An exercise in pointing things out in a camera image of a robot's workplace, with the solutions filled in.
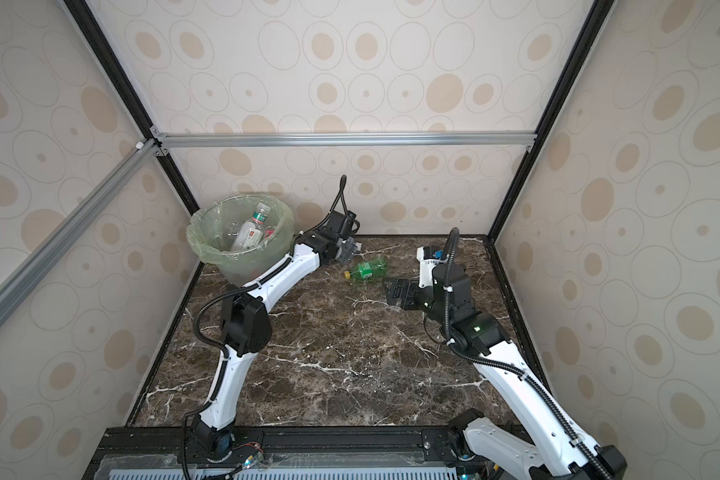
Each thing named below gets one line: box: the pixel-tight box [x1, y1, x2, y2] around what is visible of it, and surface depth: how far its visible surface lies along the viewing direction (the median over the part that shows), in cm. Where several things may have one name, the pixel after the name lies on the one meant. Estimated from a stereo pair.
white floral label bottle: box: [231, 203, 271, 251], surface depth 94 cm
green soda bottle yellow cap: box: [343, 258, 388, 281], surface depth 108 cm
